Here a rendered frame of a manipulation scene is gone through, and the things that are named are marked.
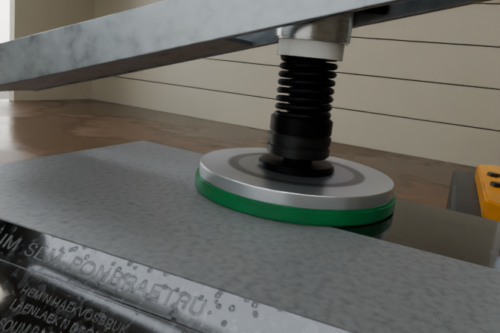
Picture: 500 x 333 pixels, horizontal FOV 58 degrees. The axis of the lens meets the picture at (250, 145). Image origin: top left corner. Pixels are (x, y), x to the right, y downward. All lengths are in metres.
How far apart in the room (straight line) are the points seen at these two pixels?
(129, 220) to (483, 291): 0.27
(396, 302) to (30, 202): 0.30
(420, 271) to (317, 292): 0.09
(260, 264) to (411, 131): 6.05
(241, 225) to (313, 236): 0.06
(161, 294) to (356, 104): 6.22
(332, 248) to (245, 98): 6.78
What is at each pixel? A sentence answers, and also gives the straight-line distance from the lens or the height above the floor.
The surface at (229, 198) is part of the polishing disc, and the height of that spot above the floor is 0.86.
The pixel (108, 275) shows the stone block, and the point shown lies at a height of 0.84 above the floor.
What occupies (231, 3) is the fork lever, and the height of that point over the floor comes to 1.04.
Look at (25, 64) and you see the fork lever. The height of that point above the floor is 0.96.
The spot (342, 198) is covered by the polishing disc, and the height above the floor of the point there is 0.88.
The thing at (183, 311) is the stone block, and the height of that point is 0.84.
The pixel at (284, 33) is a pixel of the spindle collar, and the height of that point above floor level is 1.02.
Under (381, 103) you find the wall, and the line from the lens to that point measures 6.39.
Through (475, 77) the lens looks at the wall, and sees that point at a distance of 6.26.
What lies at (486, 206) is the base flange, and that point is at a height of 0.77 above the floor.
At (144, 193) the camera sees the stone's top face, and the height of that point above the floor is 0.85.
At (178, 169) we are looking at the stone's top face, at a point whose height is 0.85.
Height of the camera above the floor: 0.99
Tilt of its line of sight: 10 degrees down
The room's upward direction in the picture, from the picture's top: 6 degrees clockwise
